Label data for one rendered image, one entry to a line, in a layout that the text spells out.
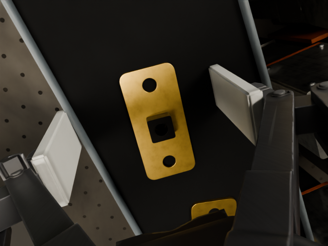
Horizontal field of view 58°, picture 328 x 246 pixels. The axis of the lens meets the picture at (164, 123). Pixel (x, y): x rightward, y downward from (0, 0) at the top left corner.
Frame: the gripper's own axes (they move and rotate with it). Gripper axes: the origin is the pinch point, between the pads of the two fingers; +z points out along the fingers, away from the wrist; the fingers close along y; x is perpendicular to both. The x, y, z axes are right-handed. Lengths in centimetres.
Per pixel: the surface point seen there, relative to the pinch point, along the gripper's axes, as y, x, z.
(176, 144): 1.4, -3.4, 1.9
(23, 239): -85, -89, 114
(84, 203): -23, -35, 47
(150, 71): 1.0, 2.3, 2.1
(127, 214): -3.8, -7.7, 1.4
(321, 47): 22.7, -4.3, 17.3
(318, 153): 15.4, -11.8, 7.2
